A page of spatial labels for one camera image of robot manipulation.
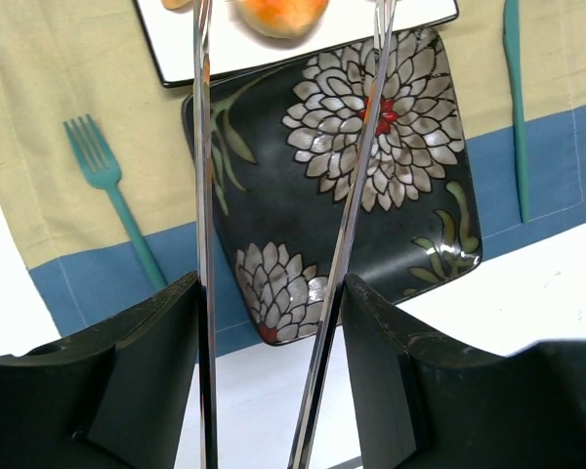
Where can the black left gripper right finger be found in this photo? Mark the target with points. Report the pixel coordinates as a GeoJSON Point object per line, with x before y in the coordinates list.
{"type": "Point", "coordinates": [424, 399]}

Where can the orange croissant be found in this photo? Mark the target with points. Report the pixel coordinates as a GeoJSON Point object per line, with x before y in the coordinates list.
{"type": "Point", "coordinates": [175, 4]}

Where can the black floral square plate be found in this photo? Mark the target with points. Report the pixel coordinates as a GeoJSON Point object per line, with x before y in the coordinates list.
{"type": "Point", "coordinates": [284, 148]}

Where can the blue and beige placemat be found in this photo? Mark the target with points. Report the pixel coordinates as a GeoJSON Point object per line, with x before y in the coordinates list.
{"type": "Point", "coordinates": [64, 59]}

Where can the round bread roll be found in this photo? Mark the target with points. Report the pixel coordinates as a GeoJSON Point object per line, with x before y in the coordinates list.
{"type": "Point", "coordinates": [282, 19]}

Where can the teal knife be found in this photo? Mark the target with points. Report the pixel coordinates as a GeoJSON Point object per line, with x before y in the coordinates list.
{"type": "Point", "coordinates": [512, 51]}

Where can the teal fork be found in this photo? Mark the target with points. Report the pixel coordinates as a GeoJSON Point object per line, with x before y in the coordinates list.
{"type": "Point", "coordinates": [102, 171]}

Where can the silver metal tongs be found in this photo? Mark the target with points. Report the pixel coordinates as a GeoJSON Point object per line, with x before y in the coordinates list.
{"type": "Point", "coordinates": [302, 445]}

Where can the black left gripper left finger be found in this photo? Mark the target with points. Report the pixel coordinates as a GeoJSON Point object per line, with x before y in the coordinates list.
{"type": "Point", "coordinates": [113, 395]}

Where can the white rectangular plate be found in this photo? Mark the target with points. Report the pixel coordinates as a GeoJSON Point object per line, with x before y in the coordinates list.
{"type": "Point", "coordinates": [234, 46]}

